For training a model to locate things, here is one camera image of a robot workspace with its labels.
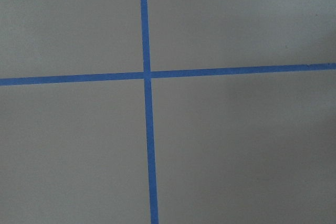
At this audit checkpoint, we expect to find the brown paper table cover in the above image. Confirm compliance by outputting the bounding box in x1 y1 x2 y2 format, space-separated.
1 0 335 223

